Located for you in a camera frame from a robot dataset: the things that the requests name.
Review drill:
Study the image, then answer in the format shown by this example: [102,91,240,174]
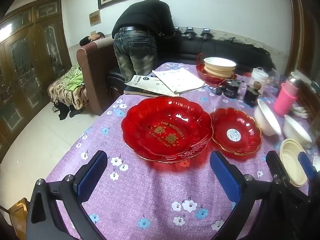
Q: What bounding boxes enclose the green blanket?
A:
[61,64,84,92]

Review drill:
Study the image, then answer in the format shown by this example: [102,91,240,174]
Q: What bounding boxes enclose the dark clothes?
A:
[52,100,82,120]

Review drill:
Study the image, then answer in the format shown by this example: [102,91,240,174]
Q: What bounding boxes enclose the brown sofa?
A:
[76,39,117,114]

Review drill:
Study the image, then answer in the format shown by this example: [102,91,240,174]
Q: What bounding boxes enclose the dark brown bottle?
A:
[244,81,262,107]

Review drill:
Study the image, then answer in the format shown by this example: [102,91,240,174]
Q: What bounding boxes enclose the wooden door frame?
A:
[285,0,320,85]

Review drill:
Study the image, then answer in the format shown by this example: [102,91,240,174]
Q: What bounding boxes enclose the wooden cabinet doors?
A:
[0,0,73,160]

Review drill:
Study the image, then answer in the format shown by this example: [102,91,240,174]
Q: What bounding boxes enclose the black and white book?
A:
[124,75,164,98]

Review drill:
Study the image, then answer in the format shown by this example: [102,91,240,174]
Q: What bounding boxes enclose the black round device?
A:
[220,79,242,98]

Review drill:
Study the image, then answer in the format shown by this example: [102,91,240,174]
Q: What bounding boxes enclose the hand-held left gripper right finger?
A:
[210,151,295,240]

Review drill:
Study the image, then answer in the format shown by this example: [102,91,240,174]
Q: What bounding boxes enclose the brown patterned blanket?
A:
[48,64,88,110]

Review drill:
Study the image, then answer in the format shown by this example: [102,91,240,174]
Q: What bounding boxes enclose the purple floral tablecloth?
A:
[46,62,320,240]

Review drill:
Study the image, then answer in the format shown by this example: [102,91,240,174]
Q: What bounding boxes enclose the small red plate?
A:
[209,107,262,155]

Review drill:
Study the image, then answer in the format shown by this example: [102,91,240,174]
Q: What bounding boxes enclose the white plastic cup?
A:
[251,68,269,93]

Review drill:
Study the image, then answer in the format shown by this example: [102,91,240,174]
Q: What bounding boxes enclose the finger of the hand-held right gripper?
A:
[266,151,310,205]
[297,151,319,180]

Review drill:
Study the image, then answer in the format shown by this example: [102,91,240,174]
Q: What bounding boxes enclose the red plate under bowls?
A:
[196,53,238,85]

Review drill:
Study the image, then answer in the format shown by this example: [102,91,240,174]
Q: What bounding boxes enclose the white foam bowl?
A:
[254,99,283,136]
[284,115,312,149]

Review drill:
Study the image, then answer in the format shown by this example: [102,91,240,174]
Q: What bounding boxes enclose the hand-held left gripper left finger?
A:
[26,150,108,240]

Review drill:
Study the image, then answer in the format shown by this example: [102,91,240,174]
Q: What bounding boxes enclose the white gloves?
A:
[291,106,308,120]

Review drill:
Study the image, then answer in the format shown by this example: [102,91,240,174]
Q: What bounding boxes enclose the large red plate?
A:
[121,95,214,163]

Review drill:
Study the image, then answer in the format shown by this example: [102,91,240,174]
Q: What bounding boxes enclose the white paper booklet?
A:
[152,69,207,95]

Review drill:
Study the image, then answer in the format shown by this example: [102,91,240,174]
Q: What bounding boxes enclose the black leather sofa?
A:
[107,34,277,85]

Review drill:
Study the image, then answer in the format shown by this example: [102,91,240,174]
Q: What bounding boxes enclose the bottle with pink knit sleeve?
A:
[274,76,300,115]

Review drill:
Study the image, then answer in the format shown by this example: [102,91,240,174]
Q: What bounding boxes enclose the cardboard box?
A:
[9,197,28,230]

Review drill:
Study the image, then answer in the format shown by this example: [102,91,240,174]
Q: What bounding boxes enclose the small wall plaque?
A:
[89,9,101,27]

